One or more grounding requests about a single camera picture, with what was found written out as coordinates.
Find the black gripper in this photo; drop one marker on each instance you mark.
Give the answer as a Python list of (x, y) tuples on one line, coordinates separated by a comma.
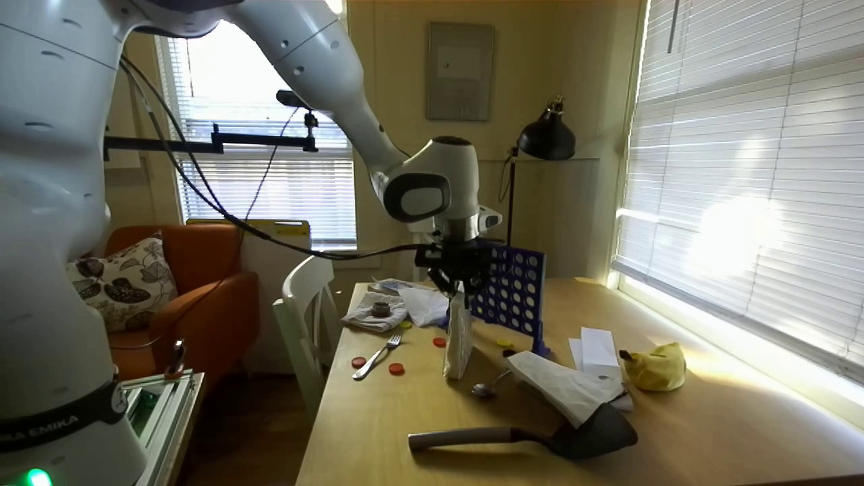
[(458, 263)]

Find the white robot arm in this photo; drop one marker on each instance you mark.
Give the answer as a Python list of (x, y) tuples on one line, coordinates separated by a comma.
[(64, 414)]

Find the white paper sheet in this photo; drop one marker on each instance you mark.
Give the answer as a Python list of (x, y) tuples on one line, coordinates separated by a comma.
[(426, 306)]

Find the blue connect four grid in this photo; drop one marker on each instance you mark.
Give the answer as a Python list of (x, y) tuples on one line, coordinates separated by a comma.
[(512, 292)]

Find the white cloth with cupcake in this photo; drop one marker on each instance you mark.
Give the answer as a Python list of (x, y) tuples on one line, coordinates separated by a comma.
[(376, 317)]

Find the metal fork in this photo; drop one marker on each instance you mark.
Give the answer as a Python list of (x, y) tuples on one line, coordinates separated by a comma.
[(376, 359)]

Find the white wooden chair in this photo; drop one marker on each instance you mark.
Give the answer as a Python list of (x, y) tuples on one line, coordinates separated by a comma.
[(309, 329)]

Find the black desk lamp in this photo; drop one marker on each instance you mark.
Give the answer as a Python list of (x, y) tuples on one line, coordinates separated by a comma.
[(545, 140)]

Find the white small box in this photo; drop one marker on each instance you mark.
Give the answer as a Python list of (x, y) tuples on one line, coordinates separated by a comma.
[(596, 349)]

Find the loose white napkin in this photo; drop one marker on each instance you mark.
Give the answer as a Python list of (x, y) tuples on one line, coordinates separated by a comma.
[(570, 392)]

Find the yellow cloth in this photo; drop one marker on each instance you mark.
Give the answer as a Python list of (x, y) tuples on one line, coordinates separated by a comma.
[(658, 372)]

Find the orange armchair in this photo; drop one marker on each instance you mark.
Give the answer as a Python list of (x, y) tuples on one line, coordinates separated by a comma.
[(215, 313)]

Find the window blinds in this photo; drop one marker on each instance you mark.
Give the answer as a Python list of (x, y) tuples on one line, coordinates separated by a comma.
[(746, 167)]

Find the patterned cushion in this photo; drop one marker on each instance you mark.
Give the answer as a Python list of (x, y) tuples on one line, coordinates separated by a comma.
[(125, 288)]

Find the grey wall panel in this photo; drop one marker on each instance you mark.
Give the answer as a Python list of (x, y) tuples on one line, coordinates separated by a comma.
[(458, 72)]

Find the black camera on boom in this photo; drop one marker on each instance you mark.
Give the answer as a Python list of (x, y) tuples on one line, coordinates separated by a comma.
[(219, 141)]

